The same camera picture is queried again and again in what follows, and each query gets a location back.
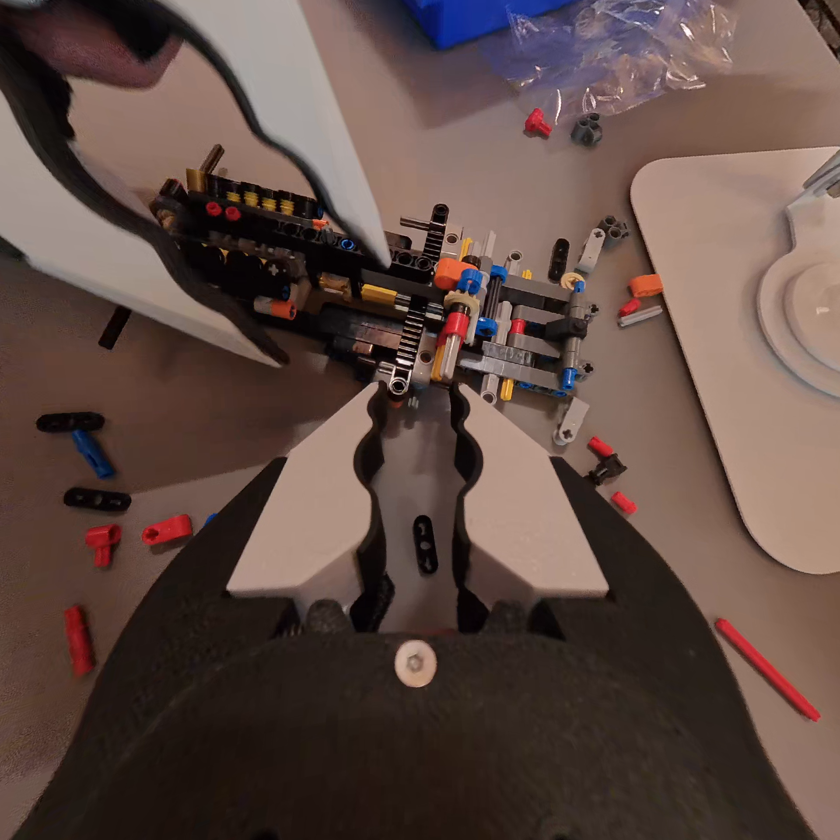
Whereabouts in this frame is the clear plastic bag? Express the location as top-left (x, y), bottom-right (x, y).
top-left (482, 0), bottom-right (739, 126)

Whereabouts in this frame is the person's left hand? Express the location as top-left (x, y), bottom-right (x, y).
top-left (13, 13), bottom-right (179, 88)

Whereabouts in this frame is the long red lego axle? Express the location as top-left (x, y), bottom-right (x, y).
top-left (714, 618), bottom-right (821, 723)

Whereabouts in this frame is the long red lego pin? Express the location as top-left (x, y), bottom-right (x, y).
top-left (63, 605), bottom-right (95, 677)

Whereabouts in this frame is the white lamp base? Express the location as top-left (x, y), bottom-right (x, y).
top-left (630, 147), bottom-right (840, 575)

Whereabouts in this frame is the blue plastic bin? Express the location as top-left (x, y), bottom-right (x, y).
top-left (402, 0), bottom-right (572, 50)

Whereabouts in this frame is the lego car chassis assembly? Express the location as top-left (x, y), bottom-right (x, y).
top-left (98, 146), bottom-right (599, 411)

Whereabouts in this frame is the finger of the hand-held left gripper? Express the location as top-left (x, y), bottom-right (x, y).
top-left (141, 0), bottom-right (395, 265)
top-left (0, 39), bottom-right (291, 368)

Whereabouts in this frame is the red lego pin connector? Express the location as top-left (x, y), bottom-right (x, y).
top-left (141, 514), bottom-right (193, 546)

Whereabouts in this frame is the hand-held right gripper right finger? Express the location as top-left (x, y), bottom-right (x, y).
top-left (449, 381), bottom-right (610, 632)

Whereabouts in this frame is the blue lego pin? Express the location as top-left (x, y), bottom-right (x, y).
top-left (71, 430), bottom-right (118, 479)

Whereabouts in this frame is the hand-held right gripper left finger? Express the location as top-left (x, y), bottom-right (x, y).
top-left (225, 381), bottom-right (398, 632)

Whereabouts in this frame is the light grey lego liftarm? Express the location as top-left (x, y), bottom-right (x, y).
top-left (576, 226), bottom-right (608, 275)
top-left (553, 397), bottom-right (592, 447)

